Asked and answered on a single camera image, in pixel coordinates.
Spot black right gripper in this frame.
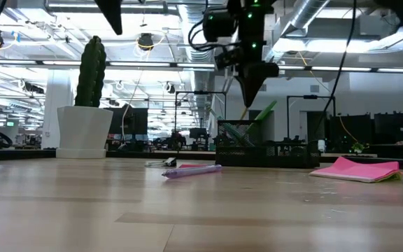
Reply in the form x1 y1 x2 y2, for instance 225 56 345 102
236 20 281 109

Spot purple pen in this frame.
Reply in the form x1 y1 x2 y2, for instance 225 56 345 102
162 164 224 180

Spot black mesh desk organizer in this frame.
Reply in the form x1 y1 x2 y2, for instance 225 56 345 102
215 119 320 169

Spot green cactus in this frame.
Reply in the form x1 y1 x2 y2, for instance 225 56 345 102
74 35 107 109

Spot black computer monitor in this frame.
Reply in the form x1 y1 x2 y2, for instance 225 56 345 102
104 107 149 137

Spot small green plant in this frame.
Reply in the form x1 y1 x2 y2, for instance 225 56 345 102
350 141 371 153

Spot white plant pot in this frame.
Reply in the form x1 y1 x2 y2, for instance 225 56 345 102
55 106 114 160

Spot pink sticky note pad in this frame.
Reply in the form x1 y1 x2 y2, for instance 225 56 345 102
309 155 403 183

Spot black background cabinets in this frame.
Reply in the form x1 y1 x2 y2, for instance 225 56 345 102
329 111 403 160

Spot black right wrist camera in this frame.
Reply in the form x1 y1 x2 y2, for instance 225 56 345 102
214 47 245 70

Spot black background rig frame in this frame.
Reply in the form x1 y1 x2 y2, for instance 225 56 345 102
174 90 227 155
286 94 337 141

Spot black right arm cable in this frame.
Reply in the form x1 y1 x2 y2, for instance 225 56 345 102
313 0 358 136

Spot black metal table frame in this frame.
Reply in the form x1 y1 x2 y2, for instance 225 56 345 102
0 149 403 172

